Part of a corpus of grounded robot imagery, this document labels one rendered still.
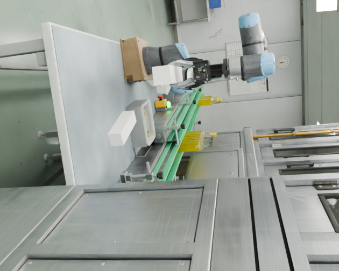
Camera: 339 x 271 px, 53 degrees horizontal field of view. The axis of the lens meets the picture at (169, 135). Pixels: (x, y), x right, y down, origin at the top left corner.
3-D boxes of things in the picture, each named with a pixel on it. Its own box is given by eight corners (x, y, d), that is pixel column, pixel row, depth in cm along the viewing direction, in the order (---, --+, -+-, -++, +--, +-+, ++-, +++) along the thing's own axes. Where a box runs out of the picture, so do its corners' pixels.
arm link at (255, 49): (262, 44, 127) (265, 42, 116) (266, 73, 129) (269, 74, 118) (241, 48, 129) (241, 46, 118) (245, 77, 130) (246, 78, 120)
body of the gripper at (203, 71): (190, 61, 113) (226, 56, 110) (193, 62, 121) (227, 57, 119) (192, 84, 114) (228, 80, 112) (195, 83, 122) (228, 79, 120)
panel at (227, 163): (168, 233, 146) (248, 232, 139) (167, 227, 145) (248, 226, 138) (192, 155, 230) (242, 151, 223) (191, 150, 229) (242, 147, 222)
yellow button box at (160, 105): (155, 111, 234) (166, 111, 232) (154, 101, 231) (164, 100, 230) (157, 109, 240) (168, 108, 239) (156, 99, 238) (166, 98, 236)
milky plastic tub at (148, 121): (133, 148, 179) (149, 147, 177) (126, 107, 173) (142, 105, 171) (141, 137, 195) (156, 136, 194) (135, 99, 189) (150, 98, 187)
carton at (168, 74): (152, 66, 111) (169, 64, 110) (166, 68, 134) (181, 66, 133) (154, 85, 112) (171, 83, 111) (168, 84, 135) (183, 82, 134)
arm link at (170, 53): (164, 47, 187) (188, 41, 184) (168, 71, 189) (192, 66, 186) (160, 45, 175) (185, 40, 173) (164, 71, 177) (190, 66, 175)
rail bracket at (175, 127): (166, 146, 196) (186, 145, 193) (161, 119, 191) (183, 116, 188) (166, 144, 199) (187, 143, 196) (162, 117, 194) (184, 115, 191)
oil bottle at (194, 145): (169, 152, 206) (204, 150, 201) (167, 144, 204) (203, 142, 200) (170, 149, 211) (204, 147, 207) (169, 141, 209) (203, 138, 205)
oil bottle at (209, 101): (190, 107, 311) (221, 104, 305) (190, 101, 309) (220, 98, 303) (191, 106, 316) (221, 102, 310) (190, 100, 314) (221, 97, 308)
